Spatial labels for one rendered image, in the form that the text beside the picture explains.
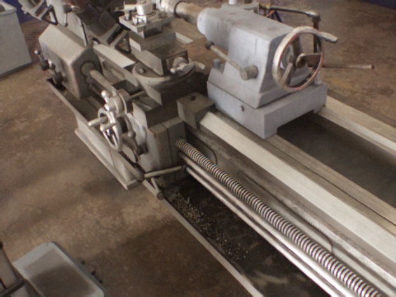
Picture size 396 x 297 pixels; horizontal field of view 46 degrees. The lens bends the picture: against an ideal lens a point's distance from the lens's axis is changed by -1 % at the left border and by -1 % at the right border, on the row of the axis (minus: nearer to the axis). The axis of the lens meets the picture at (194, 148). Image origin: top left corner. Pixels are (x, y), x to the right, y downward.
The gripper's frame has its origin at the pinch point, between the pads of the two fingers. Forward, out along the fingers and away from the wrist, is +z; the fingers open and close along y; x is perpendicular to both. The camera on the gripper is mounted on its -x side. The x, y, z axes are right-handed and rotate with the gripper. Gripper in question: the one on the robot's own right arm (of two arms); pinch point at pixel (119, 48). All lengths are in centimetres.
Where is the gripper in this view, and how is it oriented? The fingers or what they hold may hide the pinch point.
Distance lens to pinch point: 153.5
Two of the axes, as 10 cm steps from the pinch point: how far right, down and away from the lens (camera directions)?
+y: -6.9, -3.7, 6.2
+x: -5.7, 8.1, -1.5
